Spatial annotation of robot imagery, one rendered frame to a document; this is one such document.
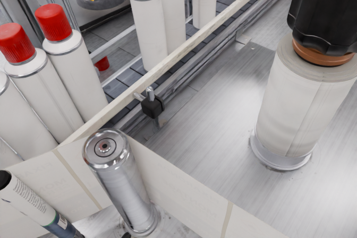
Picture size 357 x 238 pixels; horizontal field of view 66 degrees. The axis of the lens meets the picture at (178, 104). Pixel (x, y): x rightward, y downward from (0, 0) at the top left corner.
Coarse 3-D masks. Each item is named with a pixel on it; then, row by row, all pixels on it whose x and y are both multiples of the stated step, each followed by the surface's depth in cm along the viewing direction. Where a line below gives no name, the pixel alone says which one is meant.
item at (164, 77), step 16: (224, 0) 70; (256, 0) 69; (192, 32) 62; (176, 64) 56; (112, 80) 54; (128, 80) 53; (160, 80) 53; (112, 96) 51; (144, 96) 51; (128, 112) 49
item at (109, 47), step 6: (126, 30) 50; (132, 30) 50; (120, 36) 49; (126, 36) 50; (132, 36) 51; (108, 42) 48; (114, 42) 48; (120, 42) 49; (102, 48) 47; (108, 48) 48; (114, 48) 49; (90, 54) 46; (96, 54) 46; (102, 54) 47; (96, 60) 47
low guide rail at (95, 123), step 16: (240, 0) 63; (224, 16) 60; (208, 32) 58; (192, 48) 56; (160, 64) 51; (144, 80) 48; (128, 96) 46; (112, 112) 45; (80, 128) 42; (96, 128) 44; (64, 144) 41
